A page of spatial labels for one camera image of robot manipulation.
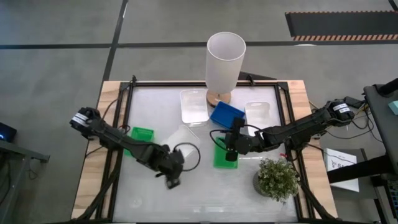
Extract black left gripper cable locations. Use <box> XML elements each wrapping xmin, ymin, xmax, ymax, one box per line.
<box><xmin>172</xmin><ymin>142</ymin><xmax>201</xmax><ymax>172</ymax></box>

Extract black device with blue light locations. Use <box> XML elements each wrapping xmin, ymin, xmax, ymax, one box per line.
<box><xmin>0</xmin><ymin>121</ymin><xmax>18</xmax><ymax>143</ymax></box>

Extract black beam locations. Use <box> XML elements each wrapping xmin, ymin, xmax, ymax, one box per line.
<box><xmin>326</xmin><ymin>154</ymin><xmax>398</xmax><ymax>184</ymax></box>

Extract white shade table lamp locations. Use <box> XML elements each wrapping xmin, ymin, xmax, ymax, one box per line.
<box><xmin>205</xmin><ymin>31</ymin><xmax>247</xmax><ymax>108</ymax></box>

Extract black cylinder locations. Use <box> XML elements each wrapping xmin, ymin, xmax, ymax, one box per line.
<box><xmin>377</xmin><ymin>77</ymin><xmax>398</xmax><ymax>96</ymax></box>

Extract grey metal desk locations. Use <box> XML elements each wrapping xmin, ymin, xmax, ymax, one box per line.
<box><xmin>0</xmin><ymin>139</ymin><xmax>50</xmax><ymax>224</ymax></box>

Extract white printed cardboard box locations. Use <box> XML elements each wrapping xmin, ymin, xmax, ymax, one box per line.
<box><xmin>323</xmin><ymin>147</ymin><xmax>361</xmax><ymax>193</ymax></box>

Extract flat black stand foot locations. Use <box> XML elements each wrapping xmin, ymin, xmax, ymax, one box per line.
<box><xmin>238</xmin><ymin>71</ymin><xmax>277</xmax><ymax>82</ymax></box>

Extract blue plastic slotted basket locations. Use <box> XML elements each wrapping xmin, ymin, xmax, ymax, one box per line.
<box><xmin>210</xmin><ymin>101</ymin><xmax>246</xmax><ymax>130</ymax></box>

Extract green plastic slotted basket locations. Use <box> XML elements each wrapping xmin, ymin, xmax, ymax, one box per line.
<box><xmin>123</xmin><ymin>126</ymin><xmax>155</xmax><ymax>158</ymax></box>
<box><xmin>213</xmin><ymin>136</ymin><xmax>239</xmax><ymax>170</ymax></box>

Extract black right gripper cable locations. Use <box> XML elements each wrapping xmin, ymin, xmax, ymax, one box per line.
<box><xmin>209</xmin><ymin>128</ymin><xmax>233</xmax><ymax>153</ymax></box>

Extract black mat with hazard stripes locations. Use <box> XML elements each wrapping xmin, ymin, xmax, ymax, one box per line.
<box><xmin>285</xmin><ymin>11</ymin><xmax>398</xmax><ymax>42</ymax></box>

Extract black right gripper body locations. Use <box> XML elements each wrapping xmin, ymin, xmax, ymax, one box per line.
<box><xmin>224</xmin><ymin>117</ymin><xmax>254</xmax><ymax>162</ymax></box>

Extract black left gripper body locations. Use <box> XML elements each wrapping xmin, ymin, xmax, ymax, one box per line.
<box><xmin>155</xmin><ymin>149</ymin><xmax>185</xmax><ymax>182</ymax></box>

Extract black power adapter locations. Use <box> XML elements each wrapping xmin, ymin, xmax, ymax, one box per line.
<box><xmin>344</xmin><ymin>96</ymin><xmax>365</xmax><ymax>110</ymax></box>

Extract black aluminium table frame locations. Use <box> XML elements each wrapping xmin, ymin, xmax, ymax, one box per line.
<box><xmin>70</xmin><ymin>74</ymin><xmax>340</xmax><ymax>224</ymax></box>

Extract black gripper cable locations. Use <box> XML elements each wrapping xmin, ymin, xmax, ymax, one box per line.
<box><xmin>172</xmin><ymin>142</ymin><xmax>201</xmax><ymax>172</ymax></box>
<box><xmin>209</xmin><ymin>128</ymin><xmax>233</xmax><ymax>153</ymax></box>

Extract potted green plant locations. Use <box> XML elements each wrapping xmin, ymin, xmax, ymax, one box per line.
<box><xmin>252</xmin><ymin>157</ymin><xmax>302</xmax><ymax>205</ymax></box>

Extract dark grey desk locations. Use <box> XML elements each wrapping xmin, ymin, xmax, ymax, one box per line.
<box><xmin>363</xmin><ymin>83</ymin><xmax>398</xmax><ymax>224</ymax></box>

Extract tangled floor cables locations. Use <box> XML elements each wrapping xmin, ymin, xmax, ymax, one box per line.
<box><xmin>310</xmin><ymin>102</ymin><xmax>385</xmax><ymax>141</ymax></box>

